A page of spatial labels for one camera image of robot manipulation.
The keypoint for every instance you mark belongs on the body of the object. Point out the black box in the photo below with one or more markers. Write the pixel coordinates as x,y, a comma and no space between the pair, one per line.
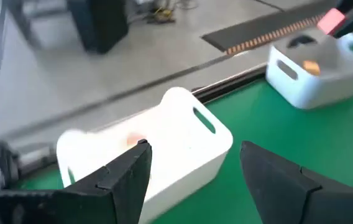
99,25

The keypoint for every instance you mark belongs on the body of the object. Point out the black hazard striped floor mat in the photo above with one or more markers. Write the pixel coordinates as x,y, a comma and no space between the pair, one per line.
257,28

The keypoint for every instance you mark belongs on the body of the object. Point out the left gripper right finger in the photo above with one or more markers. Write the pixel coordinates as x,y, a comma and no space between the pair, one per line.
276,186

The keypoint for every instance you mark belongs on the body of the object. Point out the green table mat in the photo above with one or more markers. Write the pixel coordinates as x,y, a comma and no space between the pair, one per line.
273,140

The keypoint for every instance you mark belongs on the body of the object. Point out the black aluminium table frame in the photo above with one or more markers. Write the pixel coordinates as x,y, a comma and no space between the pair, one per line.
226,84

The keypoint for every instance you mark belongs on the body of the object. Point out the red block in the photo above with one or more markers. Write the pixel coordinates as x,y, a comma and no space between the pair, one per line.
330,21

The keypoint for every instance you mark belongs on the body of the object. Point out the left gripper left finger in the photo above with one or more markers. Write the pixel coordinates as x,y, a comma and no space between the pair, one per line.
126,174

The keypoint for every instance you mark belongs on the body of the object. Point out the small yellow block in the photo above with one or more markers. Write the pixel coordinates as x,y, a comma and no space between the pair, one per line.
311,68

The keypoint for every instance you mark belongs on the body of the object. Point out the grey plastic bin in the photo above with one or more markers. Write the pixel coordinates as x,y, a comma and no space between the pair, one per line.
307,90

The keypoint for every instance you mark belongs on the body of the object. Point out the white plastic bin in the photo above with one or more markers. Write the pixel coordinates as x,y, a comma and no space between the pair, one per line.
179,149

